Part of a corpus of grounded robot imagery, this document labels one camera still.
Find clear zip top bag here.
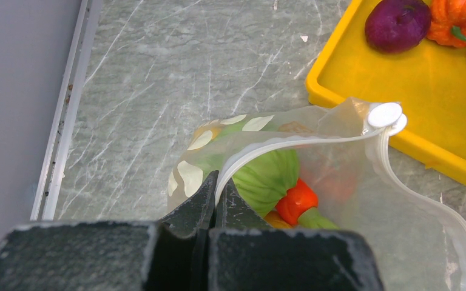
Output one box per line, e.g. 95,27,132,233
167,98,466,290

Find purple onion toy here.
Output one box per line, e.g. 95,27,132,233
364,0,431,54

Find aluminium frame rail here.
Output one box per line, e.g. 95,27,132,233
30,1,103,221

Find orange carrot toy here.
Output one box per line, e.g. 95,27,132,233
275,178,339,230

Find yellow plastic tray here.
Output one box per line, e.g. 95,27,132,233
305,1,466,186

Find orange pumpkin toy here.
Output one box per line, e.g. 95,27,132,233
427,0,466,48

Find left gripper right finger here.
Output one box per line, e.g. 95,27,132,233
216,179,272,229

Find orange mango toy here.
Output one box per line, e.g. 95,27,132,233
264,210,293,229

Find green cabbage toy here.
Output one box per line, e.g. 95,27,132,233
194,120,302,218

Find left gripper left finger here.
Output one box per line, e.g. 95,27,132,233
161,170,219,231

